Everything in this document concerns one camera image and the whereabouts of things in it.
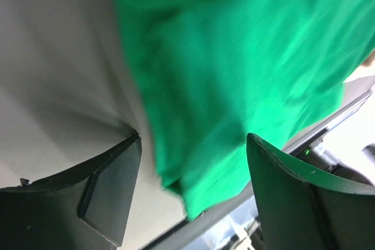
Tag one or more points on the green t shirt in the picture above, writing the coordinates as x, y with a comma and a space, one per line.
210, 72

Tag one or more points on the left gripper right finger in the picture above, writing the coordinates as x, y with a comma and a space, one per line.
303, 207

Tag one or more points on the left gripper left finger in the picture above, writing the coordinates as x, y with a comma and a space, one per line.
83, 207

